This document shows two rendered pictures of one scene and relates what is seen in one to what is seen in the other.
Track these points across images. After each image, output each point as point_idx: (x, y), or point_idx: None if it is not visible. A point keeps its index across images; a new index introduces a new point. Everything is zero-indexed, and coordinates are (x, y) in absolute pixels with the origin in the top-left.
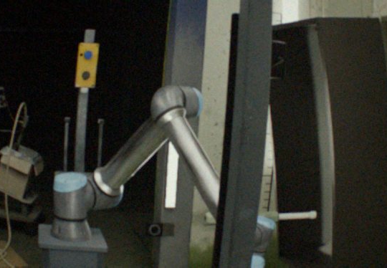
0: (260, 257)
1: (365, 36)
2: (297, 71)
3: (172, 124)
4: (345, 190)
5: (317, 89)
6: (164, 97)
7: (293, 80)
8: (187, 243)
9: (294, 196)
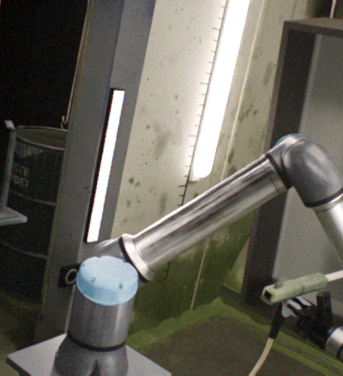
0: None
1: None
2: (297, 79)
3: (342, 208)
4: None
5: (306, 100)
6: (331, 168)
7: (292, 92)
8: None
9: (263, 228)
